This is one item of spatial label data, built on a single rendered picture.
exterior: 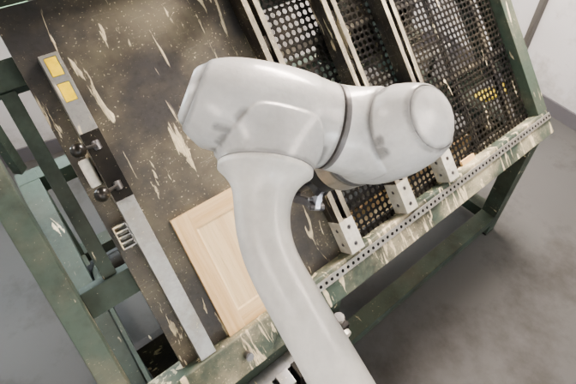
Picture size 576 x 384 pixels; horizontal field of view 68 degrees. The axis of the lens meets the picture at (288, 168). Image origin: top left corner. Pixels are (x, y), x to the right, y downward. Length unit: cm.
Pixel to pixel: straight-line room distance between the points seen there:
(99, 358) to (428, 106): 109
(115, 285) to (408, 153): 105
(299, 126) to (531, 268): 260
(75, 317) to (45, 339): 144
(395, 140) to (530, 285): 246
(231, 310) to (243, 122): 104
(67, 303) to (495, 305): 215
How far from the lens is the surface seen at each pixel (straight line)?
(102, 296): 136
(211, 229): 134
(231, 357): 141
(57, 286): 126
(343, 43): 157
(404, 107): 45
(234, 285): 139
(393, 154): 46
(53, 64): 128
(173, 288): 131
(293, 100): 43
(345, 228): 150
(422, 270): 246
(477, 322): 261
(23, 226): 124
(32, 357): 269
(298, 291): 42
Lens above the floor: 218
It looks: 44 degrees down
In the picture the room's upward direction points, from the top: 1 degrees counter-clockwise
